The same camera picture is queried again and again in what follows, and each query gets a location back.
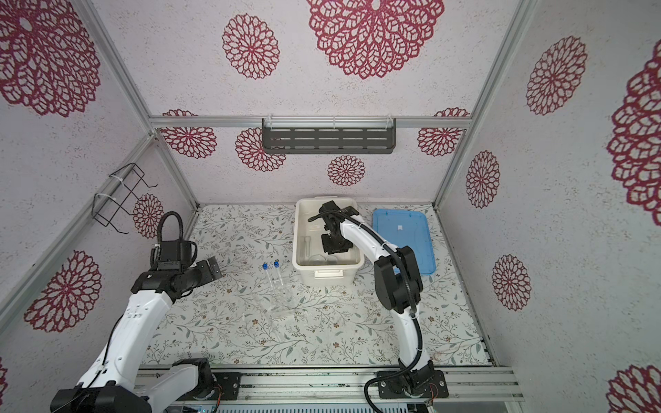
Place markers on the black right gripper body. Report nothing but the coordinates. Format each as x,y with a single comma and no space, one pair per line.
333,246

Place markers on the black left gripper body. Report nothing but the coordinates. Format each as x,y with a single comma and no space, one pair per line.
201,274

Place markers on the white plastic storage bin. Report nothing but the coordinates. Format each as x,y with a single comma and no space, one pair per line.
317,268

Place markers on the blue plastic lid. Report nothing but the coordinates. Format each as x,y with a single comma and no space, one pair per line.
408,228

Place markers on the large white porcelain bowl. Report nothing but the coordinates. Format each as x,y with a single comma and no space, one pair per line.
316,260

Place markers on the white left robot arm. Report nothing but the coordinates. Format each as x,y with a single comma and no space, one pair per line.
109,384

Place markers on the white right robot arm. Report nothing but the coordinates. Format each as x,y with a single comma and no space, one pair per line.
398,287

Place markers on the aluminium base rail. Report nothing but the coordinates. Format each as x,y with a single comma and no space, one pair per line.
339,385

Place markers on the dark grey wall shelf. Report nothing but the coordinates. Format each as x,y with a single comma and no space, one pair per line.
328,137

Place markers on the black wire wall rack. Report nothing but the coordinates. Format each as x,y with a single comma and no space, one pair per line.
109,203

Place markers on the aluminium frame corner post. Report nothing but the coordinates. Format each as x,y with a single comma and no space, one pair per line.
514,35

